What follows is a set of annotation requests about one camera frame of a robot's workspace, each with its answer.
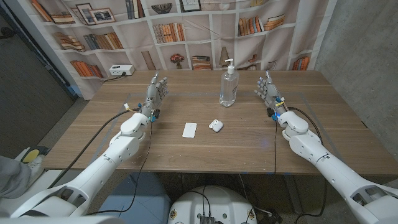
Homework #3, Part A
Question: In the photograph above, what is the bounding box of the white floor platform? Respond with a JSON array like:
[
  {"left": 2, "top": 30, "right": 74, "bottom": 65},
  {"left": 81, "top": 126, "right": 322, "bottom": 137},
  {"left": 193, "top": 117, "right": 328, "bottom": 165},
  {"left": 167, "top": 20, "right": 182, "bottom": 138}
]
[{"left": 0, "top": 146, "right": 63, "bottom": 218}]

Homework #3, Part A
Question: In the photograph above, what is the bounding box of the grey electronics box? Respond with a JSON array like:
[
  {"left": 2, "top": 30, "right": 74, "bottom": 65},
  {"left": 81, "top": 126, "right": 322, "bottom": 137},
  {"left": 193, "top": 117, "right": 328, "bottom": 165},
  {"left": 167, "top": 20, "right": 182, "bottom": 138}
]
[{"left": 198, "top": 214, "right": 216, "bottom": 224}]

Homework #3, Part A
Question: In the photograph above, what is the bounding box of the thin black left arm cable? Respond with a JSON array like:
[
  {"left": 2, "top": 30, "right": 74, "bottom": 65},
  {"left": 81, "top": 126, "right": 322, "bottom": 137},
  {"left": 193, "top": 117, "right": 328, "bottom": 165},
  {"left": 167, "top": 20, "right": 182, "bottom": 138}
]
[{"left": 85, "top": 119, "right": 154, "bottom": 217}]

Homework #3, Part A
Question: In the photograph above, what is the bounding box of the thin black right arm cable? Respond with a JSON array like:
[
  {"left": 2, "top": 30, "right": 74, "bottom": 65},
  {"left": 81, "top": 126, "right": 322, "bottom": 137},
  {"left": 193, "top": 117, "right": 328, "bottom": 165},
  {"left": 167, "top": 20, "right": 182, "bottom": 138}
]
[{"left": 273, "top": 120, "right": 278, "bottom": 175}]

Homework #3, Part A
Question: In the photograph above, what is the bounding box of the printed bookshelf backdrop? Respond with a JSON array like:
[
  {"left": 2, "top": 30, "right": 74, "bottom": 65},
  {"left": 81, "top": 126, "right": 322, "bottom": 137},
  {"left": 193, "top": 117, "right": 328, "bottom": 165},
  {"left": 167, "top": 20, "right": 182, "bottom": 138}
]
[{"left": 17, "top": 0, "right": 338, "bottom": 101}]

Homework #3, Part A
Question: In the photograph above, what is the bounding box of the yellow and black floor object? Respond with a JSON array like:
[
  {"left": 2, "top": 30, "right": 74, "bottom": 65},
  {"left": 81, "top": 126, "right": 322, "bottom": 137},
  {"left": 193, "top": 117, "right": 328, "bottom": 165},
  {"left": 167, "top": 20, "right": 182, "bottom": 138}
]
[{"left": 20, "top": 146, "right": 50, "bottom": 164}]

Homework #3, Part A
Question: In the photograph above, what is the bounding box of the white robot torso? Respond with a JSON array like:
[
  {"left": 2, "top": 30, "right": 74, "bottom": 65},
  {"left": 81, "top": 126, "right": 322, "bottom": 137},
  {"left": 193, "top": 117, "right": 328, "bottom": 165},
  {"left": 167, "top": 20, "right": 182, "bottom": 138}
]
[{"left": 167, "top": 185, "right": 258, "bottom": 224}]

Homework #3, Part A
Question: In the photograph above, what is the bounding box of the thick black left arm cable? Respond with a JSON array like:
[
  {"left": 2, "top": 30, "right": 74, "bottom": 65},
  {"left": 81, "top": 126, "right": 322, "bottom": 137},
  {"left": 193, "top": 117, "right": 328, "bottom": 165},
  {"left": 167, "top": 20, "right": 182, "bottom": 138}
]
[{"left": 48, "top": 108, "right": 139, "bottom": 190}]

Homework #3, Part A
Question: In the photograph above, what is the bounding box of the white airpods case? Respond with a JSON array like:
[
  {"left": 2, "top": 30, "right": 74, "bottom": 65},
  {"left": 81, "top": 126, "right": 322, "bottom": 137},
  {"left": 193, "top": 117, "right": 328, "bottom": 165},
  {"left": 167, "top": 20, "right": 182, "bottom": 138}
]
[{"left": 208, "top": 119, "right": 224, "bottom": 133}]

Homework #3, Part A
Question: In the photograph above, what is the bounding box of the black power adapter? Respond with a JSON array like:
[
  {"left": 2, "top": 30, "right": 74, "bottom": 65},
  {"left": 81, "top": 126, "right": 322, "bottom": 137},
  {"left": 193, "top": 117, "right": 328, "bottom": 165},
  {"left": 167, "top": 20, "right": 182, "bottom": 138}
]
[{"left": 257, "top": 208, "right": 283, "bottom": 224}]

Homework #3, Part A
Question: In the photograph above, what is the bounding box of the white shoe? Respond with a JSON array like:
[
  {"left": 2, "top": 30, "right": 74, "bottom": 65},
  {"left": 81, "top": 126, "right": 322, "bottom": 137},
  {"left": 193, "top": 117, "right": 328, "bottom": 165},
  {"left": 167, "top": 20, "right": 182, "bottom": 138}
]
[{"left": 26, "top": 154, "right": 46, "bottom": 187}]

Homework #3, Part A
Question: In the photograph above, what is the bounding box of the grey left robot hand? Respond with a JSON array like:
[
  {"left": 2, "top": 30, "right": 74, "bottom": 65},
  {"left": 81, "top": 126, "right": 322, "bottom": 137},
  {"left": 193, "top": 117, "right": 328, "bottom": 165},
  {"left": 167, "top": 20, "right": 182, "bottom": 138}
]
[{"left": 138, "top": 72, "right": 169, "bottom": 121}]

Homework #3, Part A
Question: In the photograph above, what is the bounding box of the grey trouser leg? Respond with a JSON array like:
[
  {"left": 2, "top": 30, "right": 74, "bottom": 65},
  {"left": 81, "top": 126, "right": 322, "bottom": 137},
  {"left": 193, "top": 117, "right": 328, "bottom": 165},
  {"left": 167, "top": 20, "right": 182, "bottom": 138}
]
[{"left": 0, "top": 155, "right": 32, "bottom": 199}]

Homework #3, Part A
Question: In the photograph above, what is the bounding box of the white power strip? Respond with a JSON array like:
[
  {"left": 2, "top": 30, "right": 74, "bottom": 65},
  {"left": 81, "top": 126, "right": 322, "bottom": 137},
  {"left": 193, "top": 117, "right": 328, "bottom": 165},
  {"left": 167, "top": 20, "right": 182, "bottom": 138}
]
[{"left": 109, "top": 64, "right": 136, "bottom": 77}]

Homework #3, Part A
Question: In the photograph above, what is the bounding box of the grey table leg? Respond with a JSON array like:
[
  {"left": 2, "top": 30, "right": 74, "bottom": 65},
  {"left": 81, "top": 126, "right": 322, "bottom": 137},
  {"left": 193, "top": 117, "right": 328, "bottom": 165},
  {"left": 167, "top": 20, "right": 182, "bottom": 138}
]
[{"left": 284, "top": 174, "right": 304, "bottom": 215}]

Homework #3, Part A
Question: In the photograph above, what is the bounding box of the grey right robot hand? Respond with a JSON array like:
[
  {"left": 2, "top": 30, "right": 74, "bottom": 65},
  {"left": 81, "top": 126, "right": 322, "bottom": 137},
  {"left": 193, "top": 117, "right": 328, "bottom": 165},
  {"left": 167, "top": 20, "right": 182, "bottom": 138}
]
[{"left": 254, "top": 70, "right": 290, "bottom": 121}]

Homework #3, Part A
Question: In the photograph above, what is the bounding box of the clear pump dispenser bottle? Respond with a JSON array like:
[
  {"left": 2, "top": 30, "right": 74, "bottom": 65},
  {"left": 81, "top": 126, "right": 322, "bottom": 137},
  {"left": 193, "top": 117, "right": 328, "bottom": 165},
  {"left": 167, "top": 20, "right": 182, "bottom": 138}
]
[{"left": 219, "top": 58, "right": 240, "bottom": 108}]

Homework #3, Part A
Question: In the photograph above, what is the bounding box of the black power strip cord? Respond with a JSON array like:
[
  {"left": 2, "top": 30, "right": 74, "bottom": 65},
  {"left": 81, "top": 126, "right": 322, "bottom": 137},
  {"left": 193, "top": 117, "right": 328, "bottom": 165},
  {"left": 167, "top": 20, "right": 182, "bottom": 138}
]
[{"left": 103, "top": 73, "right": 127, "bottom": 83}]

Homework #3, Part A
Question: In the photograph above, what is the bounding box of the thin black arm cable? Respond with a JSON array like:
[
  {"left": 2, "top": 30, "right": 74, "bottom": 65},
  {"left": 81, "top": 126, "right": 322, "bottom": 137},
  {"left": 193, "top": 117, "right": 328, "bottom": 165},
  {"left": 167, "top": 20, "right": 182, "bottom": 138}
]
[
  {"left": 273, "top": 120, "right": 278, "bottom": 175},
  {"left": 85, "top": 119, "right": 154, "bottom": 217}
]

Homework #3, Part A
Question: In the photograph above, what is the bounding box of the white card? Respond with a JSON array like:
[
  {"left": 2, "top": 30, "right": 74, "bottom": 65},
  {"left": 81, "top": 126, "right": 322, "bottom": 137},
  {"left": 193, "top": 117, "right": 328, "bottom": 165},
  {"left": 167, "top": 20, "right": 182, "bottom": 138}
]
[{"left": 182, "top": 122, "right": 198, "bottom": 139}]

